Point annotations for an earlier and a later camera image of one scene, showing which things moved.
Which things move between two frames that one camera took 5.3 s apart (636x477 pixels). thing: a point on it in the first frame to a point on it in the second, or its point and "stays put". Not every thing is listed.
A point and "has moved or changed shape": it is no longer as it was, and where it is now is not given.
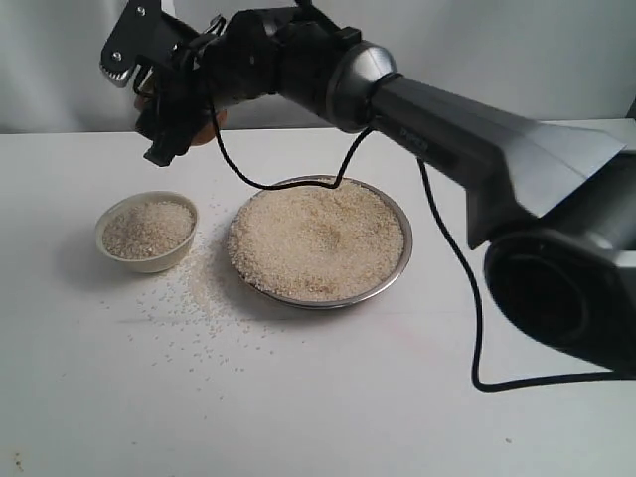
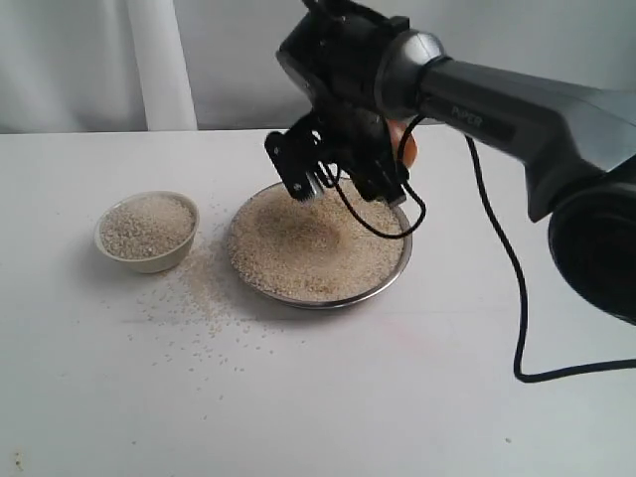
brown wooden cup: [206, 133] has moved or changed shape
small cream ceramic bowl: [147, 232] stays put
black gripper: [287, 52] to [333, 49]
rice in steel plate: [316, 242] stays put
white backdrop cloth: [577, 56] stays put
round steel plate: [319, 248] stays put
